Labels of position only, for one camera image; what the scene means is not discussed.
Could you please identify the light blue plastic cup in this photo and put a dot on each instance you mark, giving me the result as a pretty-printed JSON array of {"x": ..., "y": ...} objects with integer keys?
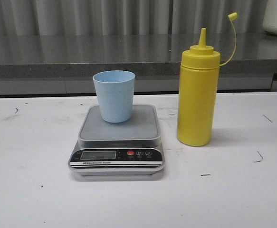
[{"x": 115, "y": 91}]

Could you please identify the grey stone counter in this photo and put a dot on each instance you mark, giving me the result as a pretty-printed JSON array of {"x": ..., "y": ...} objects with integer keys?
[{"x": 65, "y": 65}]

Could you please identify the yellow squeeze bottle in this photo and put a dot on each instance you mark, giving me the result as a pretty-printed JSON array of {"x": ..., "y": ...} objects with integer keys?
[{"x": 199, "y": 74}]

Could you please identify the silver digital kitchen scale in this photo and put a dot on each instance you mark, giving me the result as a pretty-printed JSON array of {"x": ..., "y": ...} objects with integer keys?
[{"x": 133, "y": 147}]

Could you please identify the white pleated curtain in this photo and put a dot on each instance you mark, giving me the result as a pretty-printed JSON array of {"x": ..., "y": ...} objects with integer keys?
[{"x": 127, "y": 17}]

